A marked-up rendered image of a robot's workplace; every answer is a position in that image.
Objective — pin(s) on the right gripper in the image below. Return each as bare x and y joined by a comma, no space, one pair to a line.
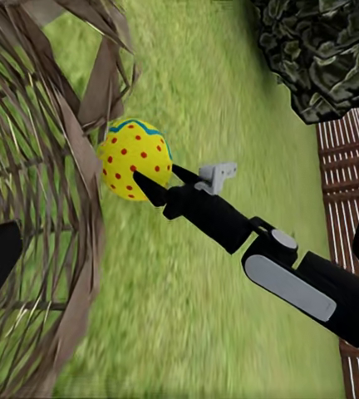
204,210

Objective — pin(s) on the tree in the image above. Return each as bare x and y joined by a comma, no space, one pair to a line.
41,11

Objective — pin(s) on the easter egg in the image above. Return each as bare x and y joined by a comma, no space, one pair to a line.
134,144

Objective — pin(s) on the wicker basket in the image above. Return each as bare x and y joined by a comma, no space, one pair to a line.
75,120

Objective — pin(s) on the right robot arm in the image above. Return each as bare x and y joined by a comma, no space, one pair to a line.
322,289

